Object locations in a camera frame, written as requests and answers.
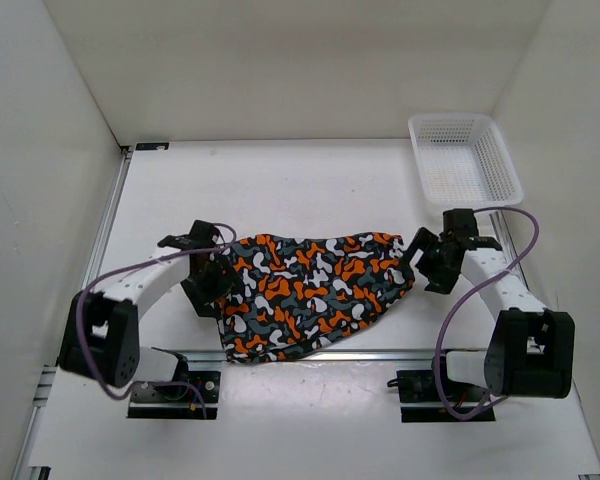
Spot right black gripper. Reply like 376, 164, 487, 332
396, 227, 458, 295

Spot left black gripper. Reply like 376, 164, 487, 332
180, 254, 245, 319

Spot orange camouflage shorts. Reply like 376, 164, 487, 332
215, 232, 415, 364

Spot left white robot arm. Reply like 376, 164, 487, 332
57, 220, 239, 400

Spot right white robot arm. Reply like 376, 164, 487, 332
405, 209, 575, 400

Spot white plastic basket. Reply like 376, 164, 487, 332
408, 113, 524, 210

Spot dark label sticker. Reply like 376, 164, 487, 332
135, 142, 170, 151

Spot aluminium front rail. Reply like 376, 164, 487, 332
179, 348, 491, 364

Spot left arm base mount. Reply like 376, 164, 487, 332
127, 349, 222, 420

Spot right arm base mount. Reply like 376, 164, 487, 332
386, 350, 496, 424

